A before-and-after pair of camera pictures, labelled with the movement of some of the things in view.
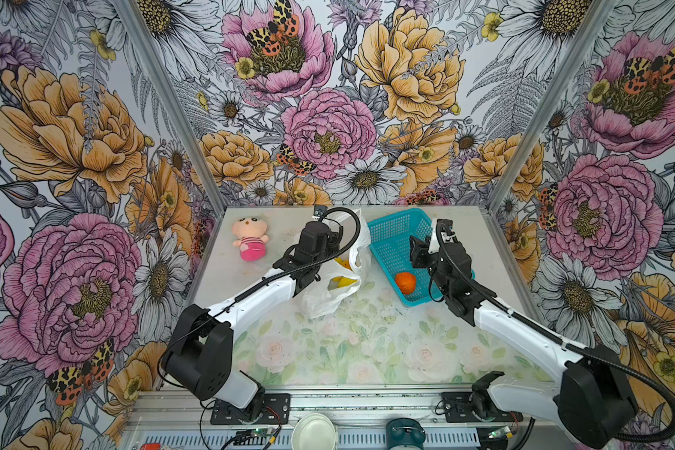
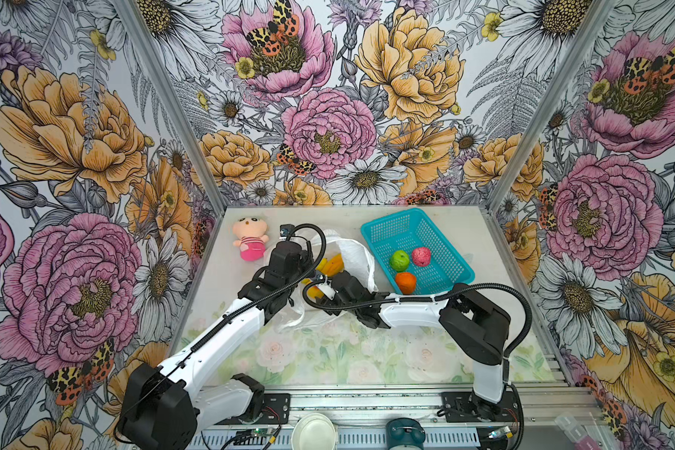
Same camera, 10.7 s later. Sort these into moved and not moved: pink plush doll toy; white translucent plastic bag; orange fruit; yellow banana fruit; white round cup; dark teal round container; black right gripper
Moved: white translucent plastic bag; black right gripper; yellow banana fruit
Not moved: dark teal round container; pink plush doll toy; orange fruit; white round cup
